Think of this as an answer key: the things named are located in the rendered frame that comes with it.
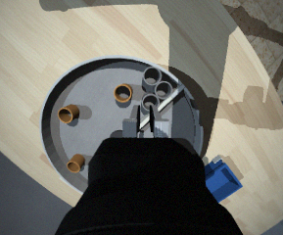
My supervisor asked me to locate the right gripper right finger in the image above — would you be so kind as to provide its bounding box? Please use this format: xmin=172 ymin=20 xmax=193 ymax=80
xmin=149 ymin=105 xmax=170 ymax=140

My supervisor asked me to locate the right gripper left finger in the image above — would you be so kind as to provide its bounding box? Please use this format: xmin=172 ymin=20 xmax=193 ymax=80
xmin=121 ymin=105 xmax=140 ymax=140

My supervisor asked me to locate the grey turntable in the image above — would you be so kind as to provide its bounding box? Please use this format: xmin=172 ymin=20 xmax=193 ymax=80
xmin=40 ymin=56 xmax=205 ymax=197

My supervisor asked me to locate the bronze bushing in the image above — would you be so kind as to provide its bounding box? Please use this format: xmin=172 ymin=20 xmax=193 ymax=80
xmin=57 ymin=104 xmax=80 ymax=125
xmin=66 ymin=154 xmax=86 ymax=174
xmin=113 ymin=83 xmax=133 ymax=104

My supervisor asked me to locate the blue crate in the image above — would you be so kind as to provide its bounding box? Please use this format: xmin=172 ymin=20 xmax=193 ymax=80
xmin=204 ymin=160 xmax=244 ymax=204

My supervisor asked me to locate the steel bushing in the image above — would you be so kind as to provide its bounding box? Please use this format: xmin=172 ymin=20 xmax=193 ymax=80
xmin=140 ymin=92 xmax=161 ymax=114
xmin=154 ymin=80 xmax=174 ymax=100
xmin=142 ymin=67 xmax=164 ymax=86

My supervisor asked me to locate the wooden table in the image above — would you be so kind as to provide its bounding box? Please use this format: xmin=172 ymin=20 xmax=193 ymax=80
xmin=0 ymin=0 xmax=283 ymax=235

